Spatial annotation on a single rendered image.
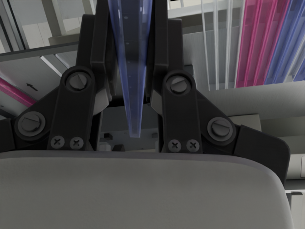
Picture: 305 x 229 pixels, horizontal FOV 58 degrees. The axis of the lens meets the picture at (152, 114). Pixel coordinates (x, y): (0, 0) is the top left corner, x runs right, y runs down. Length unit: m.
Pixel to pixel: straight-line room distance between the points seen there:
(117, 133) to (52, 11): 0.44
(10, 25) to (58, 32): 0.15
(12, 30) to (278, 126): 0.71
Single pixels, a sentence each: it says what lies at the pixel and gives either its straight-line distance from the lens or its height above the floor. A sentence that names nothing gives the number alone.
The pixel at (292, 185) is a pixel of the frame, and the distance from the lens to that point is 0.71.
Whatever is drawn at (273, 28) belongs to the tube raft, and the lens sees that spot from 0.34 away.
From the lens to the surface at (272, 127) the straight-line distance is 0.83.
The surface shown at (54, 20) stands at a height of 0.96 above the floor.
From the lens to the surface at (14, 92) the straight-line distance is 0.50.
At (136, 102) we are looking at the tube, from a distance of 0.20.
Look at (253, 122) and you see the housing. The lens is 0.60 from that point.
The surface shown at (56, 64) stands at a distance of 0.41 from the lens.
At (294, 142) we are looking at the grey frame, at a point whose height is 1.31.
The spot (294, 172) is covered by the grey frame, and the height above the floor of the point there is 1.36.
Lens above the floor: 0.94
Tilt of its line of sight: 24 degrees up
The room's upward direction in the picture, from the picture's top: 169 degrees clockwise
